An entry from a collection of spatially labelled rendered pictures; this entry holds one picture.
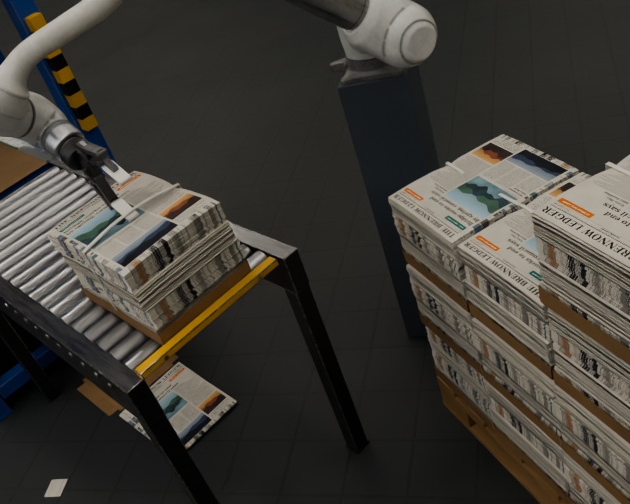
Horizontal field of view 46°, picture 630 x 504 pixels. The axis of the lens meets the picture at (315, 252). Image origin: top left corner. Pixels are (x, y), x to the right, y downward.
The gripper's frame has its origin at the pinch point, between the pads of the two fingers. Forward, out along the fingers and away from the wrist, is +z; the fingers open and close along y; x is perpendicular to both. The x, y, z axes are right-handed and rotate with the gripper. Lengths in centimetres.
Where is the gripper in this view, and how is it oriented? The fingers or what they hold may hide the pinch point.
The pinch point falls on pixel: (127, 197)
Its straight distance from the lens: 174.9
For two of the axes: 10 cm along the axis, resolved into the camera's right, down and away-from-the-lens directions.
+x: -6.7, 5.8, -4.5
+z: 7.3, 5.9, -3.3
